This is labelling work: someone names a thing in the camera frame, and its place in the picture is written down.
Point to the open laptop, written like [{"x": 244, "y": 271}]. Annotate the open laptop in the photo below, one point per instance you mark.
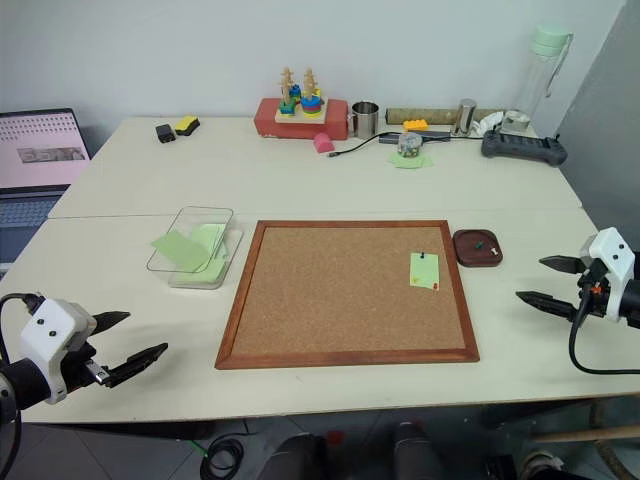
[{"x": 37, "y": 150}]

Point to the brown cardboard tube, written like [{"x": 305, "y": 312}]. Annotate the brown cardboard tube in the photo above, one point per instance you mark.
[{"x": 435, "y": 116}]

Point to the red brick shaped box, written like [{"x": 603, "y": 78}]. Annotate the red brick shaped box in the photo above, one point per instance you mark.
[{"x": 335, "y": 120}]

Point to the wood framed cork board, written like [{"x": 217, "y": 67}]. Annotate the wood framed cork board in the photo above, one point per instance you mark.
[{"x": 345, "y": 295}]

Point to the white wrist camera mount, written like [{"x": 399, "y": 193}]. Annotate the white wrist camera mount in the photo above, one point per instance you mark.
[
  {"x": 46, "y": 325},
  {"x": 612, "y": 252}
]

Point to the dark brown wooden dish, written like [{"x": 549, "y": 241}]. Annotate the dark brown wooden dish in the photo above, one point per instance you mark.
[{"x": 478, "y": 248}]

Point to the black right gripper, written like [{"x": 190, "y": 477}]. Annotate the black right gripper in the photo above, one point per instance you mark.
[{"x": 595, "y": 292}]

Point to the wooden colourful stacking toy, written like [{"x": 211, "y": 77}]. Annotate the wooden colourful stacking toy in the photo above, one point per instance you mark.
[{"x": 300, "y": 107}]

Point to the dark rounded shape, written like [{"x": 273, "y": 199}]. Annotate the dark rounded shape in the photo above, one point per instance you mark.
[
  {"x": 295, "y": 460},
  {"x": 415, "y": 450}
]

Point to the green sticky note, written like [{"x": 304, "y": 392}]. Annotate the green sticky note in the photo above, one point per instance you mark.
[{"x": 424, "y": 270}]

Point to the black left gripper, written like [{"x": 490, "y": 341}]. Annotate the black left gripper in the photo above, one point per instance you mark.
[{"x": 80, "y": 367}]

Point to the wooden stick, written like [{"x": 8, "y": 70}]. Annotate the wooden stick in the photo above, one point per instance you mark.
[{"x": 585, "y": 434}]

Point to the light green paper sheets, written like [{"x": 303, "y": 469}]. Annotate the light green paper sheets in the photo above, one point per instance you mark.
[{"x": 200, "y": 277}]

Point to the clear plastic box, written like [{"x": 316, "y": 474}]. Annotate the clear plastic box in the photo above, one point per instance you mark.
[{"x": 200, "y": 220}]

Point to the stainless steel mug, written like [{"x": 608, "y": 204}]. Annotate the stainless steel mug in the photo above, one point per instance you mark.
[{"x": 365, "y": 120}]

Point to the clear glass cube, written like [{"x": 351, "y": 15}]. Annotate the clear glass cube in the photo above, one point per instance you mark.
[{"x": 516, "y": 122}]

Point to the clear bottle with green lid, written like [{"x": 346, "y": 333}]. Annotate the clear bottle with green lid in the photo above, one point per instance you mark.
[{"x": 540, "y": 70}]

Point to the small black box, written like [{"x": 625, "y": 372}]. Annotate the small black box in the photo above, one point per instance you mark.
[{"x": 164, "y": 133}]

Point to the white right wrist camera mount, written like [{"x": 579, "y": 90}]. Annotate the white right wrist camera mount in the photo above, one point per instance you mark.
[{"x": 612, "y": 252}]

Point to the shiny steel cylinder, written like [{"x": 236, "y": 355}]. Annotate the shiny steel cylinder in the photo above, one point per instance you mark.
[{"x": 465, "y": 117}]

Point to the yellow toy brick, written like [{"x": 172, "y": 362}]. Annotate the yellow toy brick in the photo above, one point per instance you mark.
[{"x": 416, "y": 125}]

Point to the white crumpled cloth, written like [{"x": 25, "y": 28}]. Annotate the white crumpled cloth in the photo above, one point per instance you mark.
[{"x": 487, "y": 122}]

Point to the yellow black sponge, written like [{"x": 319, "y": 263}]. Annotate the yellow black sponge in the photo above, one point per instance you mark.
[{"x": 187, "y": 125}]

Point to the clear glass jar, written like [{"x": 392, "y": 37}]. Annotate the clear glass jar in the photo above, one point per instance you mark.
[{"x": 410, "y": 145}]

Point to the pink arched block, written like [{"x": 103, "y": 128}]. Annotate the pink arched block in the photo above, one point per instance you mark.
[{"x": 324, "y": 143}]

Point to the dark grey handheld controller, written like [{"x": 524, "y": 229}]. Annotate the dark grey handheld controller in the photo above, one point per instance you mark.
[{"x": 522, "y": 147}]

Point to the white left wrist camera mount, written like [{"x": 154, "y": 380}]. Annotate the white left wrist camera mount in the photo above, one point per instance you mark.
[{"x": 46, "y": 325}]

